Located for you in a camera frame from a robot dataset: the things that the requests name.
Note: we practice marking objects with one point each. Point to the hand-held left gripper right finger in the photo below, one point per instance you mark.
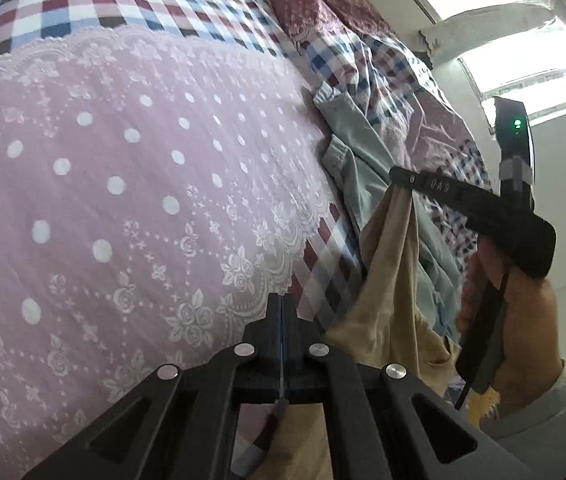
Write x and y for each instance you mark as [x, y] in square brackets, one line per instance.
[298, 350]

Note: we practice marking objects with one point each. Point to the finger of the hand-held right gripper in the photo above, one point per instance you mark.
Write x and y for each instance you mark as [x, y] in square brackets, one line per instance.
[438, 187]

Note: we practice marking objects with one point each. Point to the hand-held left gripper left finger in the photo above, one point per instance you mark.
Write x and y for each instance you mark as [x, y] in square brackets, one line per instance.
[263, 350]

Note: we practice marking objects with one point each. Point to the beige garment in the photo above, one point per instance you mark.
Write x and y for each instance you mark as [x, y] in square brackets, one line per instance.
[393, 300]

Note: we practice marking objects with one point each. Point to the person's right hand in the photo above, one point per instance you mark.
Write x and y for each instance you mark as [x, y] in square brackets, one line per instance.
[533, 340]

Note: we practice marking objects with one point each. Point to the light blue garment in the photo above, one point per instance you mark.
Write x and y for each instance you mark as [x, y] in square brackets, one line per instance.
[358, 160]

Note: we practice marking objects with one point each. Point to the checked quilt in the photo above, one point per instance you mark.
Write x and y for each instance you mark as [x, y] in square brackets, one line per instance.
[363, 45]

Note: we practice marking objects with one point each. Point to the window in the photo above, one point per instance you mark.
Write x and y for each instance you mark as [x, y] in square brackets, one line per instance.
[503, 20]

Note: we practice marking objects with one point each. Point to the checked bed sheet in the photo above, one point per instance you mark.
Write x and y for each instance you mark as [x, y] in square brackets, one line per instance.
[113, 185]

